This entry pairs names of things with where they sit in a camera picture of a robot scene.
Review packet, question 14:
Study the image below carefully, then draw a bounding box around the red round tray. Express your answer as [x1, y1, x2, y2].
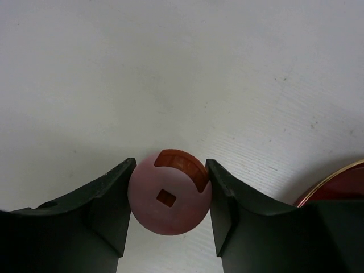
[293, 159, 363, 207]

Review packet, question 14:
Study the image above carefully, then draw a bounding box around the pink lid spice shaker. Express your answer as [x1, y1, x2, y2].
[127, 149, 212, 235]

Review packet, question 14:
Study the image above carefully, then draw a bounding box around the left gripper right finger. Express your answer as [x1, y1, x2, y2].
[206, 159, 363, 272]

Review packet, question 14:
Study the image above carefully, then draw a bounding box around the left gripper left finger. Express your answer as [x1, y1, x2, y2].
[1, 158, 137, 272]

